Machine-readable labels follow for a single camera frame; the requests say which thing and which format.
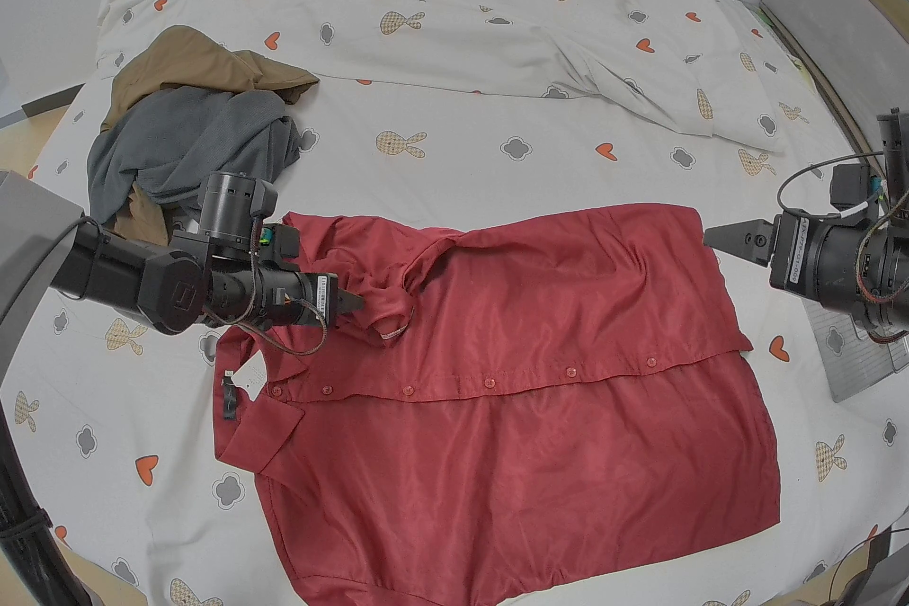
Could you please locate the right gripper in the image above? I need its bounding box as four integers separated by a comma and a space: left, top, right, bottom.
703, 211, 909, 314

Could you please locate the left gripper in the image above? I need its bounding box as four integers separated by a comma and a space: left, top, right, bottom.
206, 264, 367, 330

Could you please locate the red shirt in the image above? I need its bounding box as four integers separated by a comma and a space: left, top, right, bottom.
213, 202, 782, 606

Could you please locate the clear plastic box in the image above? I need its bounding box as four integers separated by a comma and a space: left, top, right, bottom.
802, 298, 909, 404

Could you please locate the bed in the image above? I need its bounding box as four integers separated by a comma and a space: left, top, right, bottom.
0, 0, 909, 606

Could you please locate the grey garment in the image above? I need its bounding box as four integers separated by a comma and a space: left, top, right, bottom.
87, 86, 303, 228

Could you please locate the white printed quilt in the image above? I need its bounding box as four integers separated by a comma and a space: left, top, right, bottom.
94, 0, 789, 155

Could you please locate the brown garment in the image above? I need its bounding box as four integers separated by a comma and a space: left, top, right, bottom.
94, 24, 321, 248

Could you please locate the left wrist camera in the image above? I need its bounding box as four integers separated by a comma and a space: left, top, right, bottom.
257, 221, 303, 269

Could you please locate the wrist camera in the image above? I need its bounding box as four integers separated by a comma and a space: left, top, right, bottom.
257, 221, 303, 269
829, 161, 882, 217

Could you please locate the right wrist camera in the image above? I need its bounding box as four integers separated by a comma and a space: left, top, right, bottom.
829, 161, 882, 217

